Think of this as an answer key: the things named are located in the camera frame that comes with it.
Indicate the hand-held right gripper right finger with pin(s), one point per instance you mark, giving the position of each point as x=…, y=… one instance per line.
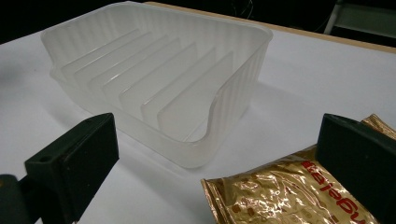
x=358, y=158

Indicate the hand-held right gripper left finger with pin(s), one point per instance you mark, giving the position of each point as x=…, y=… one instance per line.
x=77, y=161

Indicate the gold foil snack packet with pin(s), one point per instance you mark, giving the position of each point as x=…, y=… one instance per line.
x=289, y=193

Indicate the grey metal stand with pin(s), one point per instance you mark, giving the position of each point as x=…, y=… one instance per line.
x=361, y=17

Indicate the translucent white plastic tray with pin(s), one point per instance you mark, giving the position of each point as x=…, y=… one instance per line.
x=174, y=90

